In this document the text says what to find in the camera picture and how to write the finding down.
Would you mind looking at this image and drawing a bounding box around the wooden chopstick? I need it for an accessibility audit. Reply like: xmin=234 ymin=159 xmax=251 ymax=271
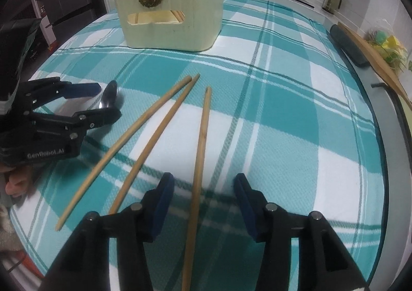
xmin=108 ymin=73 xmax=201 ymax=215
xmin=181 ymin=86 xmax=212 ymax=291
xmin=171 ymin=10 xmax=185 ymax=23
xmin=55 ymin=74 xmax=200 ymax=231

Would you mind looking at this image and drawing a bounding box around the person's left hand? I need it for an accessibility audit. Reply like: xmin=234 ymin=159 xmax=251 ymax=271
xmin=1 ymin=163 xmax=33 ymax=197

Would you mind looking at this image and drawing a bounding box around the cream utensil basket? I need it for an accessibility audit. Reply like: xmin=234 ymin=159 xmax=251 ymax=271
xmin=115 ymin=0 xmax=224 ymax=52

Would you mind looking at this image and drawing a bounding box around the wooden cutting board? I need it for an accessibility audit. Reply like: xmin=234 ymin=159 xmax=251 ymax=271
xmin=330 ymin=22 xmax=411 ymax=109

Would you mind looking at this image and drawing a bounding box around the small steel spoon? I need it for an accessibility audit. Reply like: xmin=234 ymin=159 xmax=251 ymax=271
xmin=98 ymin=80 xmax=117 ymax=109

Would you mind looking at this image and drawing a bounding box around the bag of sponges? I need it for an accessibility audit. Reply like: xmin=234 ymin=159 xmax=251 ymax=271
xmin=366 ymin=19 xmax=411 ymax=76

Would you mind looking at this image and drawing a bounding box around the teal plaid tablecloth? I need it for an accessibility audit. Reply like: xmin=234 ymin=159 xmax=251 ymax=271
xmin=11 ymin=0 xmax=385 ymax=290

